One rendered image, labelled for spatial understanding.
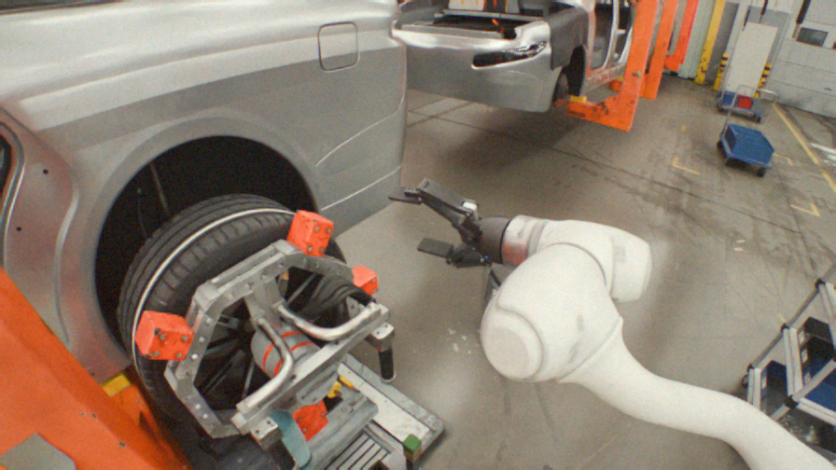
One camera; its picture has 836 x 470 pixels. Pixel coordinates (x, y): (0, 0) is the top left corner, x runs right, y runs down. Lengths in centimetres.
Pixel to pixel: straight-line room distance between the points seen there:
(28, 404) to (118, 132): 63
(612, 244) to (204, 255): 76
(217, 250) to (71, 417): 42
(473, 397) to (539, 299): 156
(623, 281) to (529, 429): 142
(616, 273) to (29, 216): 117
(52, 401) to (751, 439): 95
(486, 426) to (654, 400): 142
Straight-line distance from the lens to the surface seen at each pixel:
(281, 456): 88
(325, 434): 158
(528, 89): 313
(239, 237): 89
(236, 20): 114
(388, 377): 102
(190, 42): 109
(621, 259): 50
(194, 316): 87
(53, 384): 66
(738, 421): 60
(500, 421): 185
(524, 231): 55
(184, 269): 87
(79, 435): 73
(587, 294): 40
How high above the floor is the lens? 162
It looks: 35 degrees down
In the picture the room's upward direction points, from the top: straight up
